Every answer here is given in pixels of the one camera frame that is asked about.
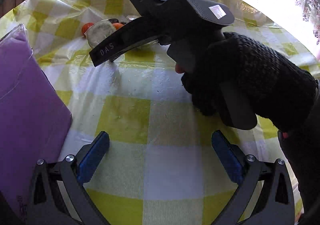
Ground black gloved right hand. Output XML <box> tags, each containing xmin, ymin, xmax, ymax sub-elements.
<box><xmin>181</xmin><ymin>32</ymin><xmax>319</xmax><ymax>133</ymax></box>

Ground yellow white checkered tablecloth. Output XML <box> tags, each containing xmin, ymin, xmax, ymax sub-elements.
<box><xmin>0</xmin><ymin>0</ymin><xmax>320</xmax><ymax>225</ymax></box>

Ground large orange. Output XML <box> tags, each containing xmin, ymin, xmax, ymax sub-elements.
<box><xmin>112</xmin><ymin>22</ymin><xmax>124</xmax><ymax>30</ymax></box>

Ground purple cardboard box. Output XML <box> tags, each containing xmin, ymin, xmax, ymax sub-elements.
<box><xmin>1</xmin><ymin>24</ymin><xmax>72</xmax><ymax>221</ymax></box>

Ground green cabbage half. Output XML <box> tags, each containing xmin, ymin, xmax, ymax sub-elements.
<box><xmin>85</xmin><ymin>19</ymin><xmax>116</xmax><ymax>48</ymax></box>

